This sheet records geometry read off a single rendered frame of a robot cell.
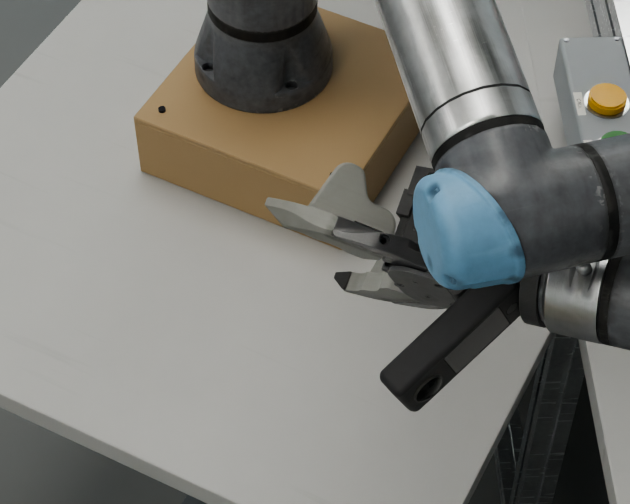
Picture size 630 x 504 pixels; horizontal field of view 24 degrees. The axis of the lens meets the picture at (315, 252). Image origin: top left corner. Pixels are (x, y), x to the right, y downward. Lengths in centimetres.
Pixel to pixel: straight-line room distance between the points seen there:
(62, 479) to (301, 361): 101
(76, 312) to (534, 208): 73
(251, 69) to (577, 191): 70
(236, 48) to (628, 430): 55
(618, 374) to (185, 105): 53
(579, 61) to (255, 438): 55
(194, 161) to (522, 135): 71
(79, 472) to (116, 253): 91
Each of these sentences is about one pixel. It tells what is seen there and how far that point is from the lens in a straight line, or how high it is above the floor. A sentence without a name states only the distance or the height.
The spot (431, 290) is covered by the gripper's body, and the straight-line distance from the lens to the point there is 105.
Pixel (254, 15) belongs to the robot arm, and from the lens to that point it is 149.
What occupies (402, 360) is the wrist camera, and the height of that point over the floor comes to 122.
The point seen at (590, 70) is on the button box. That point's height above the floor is 96.
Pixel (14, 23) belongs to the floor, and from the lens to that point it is 314.
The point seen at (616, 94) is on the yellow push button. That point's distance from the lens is 157.
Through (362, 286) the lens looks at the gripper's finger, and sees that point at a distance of 113.
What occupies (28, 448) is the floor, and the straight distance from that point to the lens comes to 245.
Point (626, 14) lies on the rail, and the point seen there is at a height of 96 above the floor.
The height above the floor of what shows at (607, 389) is 86.
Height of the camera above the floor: 205
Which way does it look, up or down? 51 degrees down
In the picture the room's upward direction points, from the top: straight up
